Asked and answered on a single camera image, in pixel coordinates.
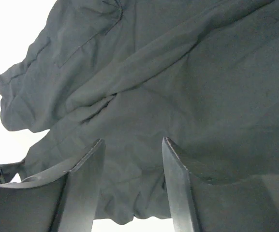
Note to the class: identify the black trousers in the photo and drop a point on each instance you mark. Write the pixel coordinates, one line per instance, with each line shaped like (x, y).
(204, 73)

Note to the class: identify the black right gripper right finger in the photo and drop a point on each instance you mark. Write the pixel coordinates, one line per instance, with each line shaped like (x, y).
(210, 197)

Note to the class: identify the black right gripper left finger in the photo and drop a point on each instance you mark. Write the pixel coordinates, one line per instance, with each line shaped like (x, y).
(62, 198)

